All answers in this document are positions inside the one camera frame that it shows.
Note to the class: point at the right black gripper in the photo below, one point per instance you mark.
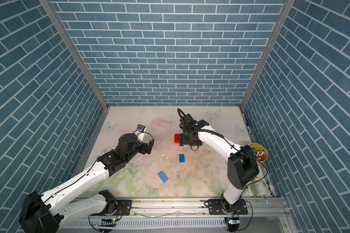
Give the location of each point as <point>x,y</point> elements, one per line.
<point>183,141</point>

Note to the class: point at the aluminium front rail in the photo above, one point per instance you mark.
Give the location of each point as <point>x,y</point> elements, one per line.
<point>184,211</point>

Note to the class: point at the yellow cup with markers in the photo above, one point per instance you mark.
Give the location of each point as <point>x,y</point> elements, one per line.
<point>260,152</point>

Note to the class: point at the red lego brick horizontal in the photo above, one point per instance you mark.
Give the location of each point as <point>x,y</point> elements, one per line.
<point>177,138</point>

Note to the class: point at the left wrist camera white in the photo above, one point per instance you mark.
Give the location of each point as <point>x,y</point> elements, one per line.
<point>140,129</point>

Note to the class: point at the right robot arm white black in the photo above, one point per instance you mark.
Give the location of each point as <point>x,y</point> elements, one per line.
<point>242,166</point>

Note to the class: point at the long blue lego brick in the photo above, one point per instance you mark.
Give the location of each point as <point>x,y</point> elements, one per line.
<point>163,176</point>

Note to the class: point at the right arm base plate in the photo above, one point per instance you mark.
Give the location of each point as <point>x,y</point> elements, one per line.
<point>215,207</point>

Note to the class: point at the small blue lego brick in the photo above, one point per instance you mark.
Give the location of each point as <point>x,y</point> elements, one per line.
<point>181,158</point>

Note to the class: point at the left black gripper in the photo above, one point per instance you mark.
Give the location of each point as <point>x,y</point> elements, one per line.
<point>144,149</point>

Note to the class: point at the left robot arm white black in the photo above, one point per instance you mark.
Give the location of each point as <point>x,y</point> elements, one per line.
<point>53,209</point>

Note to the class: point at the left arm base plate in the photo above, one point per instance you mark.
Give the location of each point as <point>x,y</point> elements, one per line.
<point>125,207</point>

